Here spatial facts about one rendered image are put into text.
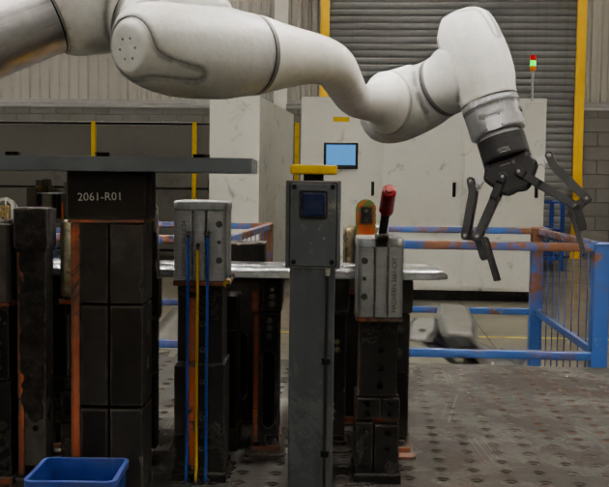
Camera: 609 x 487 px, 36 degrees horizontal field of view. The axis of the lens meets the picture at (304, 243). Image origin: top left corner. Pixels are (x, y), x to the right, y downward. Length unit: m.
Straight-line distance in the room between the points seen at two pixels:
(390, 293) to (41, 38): 0.59
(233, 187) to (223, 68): 8.34
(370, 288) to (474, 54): 0.40
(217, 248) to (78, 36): 0.37
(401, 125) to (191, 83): 0.54
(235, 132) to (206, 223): 8.10
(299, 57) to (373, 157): 8.19
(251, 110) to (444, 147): 1.93
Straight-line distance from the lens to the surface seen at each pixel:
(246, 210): 9.41
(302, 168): 1.19
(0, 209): 1.77
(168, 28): 1.07
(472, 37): 1.50
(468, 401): 1.96
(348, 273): 1.47
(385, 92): 1.53
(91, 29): 1.18
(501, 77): 1.49
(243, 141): 9.42
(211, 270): 1.35
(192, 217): 1.36
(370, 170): 9.36
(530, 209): 9.50
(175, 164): 1.16
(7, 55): 1.17
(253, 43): 1.12
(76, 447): 1.26
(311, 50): 1.21
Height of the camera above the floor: 1.14
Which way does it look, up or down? 4 degrees down
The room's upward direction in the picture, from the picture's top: 1 degrees clockwise
